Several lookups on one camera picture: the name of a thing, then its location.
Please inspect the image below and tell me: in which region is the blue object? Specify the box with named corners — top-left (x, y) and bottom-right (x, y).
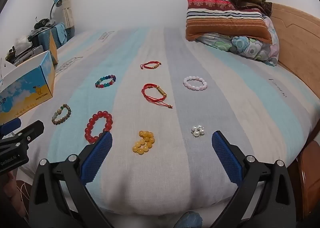
top-left (174, 211), bottom-right (204, 228)

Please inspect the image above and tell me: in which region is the small red cord bracelet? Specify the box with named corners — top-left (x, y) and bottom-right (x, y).
top-left (140, 61), bottom-right (162, 70)

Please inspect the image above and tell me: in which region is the wooden bedside furniture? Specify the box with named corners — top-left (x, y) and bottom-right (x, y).
top-left (287, 118), bottom-right (320, 221)

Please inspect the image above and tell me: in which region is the red bead bracelet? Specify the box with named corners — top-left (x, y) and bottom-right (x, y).
top-left (84, 110), bottom-right (113, 143)

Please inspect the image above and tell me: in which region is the striped pillow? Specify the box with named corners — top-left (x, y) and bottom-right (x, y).
top-left (185, 0), bottom-right (273, 45)

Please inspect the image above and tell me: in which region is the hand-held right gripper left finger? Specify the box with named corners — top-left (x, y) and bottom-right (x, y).
top-left (28, 130), bottom-right (118, 228)

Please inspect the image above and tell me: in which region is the blue desk lamp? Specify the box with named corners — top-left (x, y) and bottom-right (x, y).
top-left (49, 0), bottom-right (63, 21)

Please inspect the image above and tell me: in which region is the brown green bead bracelet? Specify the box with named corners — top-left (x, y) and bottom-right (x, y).
top-left (51, 104), bottom-right (72, 125)

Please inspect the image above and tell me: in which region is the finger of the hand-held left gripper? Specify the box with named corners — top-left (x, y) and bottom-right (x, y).
top-left (0, 117), bottom-right (22, 136)
top-left (0, 120), bottom-right (45, 145)

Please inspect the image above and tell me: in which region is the floral quilt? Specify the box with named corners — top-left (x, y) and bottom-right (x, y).
top-left (195, 15), bottom-right (280, 67)

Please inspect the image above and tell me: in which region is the yellow bead bracelet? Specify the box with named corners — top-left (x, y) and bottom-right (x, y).
top-left (132, 130), bottom-right (155, 155)

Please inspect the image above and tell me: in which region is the striped bed sheet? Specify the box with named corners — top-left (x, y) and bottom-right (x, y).
top-left (17, 27), bottom-right (320, 216)

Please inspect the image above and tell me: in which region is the pink bead bracelet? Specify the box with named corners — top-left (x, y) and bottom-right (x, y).
top-left (183, 76), bottom-right (208, 91)

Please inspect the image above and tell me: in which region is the multicolour glass bead bracelet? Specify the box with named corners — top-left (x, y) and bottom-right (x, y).
top-left (95, 74), bottom-right (117, 88)

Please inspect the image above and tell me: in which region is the blue suitcase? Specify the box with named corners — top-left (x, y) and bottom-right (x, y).
top-left (32, 23), bottom-right (68, 51)

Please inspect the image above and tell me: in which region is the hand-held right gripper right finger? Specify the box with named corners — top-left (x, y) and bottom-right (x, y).
top-left (207, 130), bottom-right (297, 228)

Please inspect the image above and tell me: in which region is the dark clutter pile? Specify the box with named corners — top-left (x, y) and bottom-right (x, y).
top-left (5, 17), bottom-right (57, 66)

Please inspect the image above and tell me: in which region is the large red cord bracelet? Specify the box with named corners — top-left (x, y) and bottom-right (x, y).
top-left (142, 83), bottom-right (173, 109)

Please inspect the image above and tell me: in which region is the person's left hand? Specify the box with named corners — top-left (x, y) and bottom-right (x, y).
top-left (0, 170), bottom-right (27, 218)

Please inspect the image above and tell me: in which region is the white pearl cluster bracelet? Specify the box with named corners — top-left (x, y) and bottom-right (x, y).
top-left (191, 125), bottom-right (205, 138)

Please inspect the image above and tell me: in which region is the wooden headboard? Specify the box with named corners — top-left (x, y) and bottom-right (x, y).
top-left (269, 2), bottom-right (320, 100)

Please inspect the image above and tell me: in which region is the blue yellow cardboard box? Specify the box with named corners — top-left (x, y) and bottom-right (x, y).
top-left (0, 30), bottom-right (59, 125)

